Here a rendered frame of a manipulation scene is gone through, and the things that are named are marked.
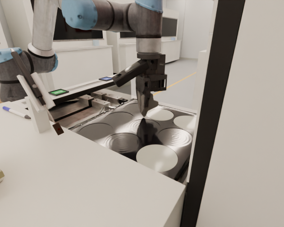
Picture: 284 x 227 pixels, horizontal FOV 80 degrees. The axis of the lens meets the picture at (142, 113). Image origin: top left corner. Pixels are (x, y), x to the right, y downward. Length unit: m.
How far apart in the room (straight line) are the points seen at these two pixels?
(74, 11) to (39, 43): 0.52
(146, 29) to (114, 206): 0.42
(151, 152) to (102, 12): 0.37
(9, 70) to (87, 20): 0.57
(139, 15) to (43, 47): 0.58
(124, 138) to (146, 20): 0.33
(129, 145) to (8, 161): 0.26
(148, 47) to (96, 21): 0.15
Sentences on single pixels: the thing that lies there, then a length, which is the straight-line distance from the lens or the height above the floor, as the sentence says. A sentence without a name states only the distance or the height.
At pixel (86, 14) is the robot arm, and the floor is 1.21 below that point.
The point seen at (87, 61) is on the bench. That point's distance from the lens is 4.11.
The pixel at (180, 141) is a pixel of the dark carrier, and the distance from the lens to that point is 0.49.
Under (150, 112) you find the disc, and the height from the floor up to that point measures 0.90.
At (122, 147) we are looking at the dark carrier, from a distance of 0.46.
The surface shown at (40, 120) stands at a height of 1.00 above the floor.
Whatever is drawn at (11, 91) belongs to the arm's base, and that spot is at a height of 0.93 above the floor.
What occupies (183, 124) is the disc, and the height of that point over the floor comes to 0.90.
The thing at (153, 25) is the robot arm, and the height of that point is 1.19.
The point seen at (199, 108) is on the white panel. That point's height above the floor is 1.09.
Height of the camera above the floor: 1.17
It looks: 25 degrees down
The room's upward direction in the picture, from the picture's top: straight up
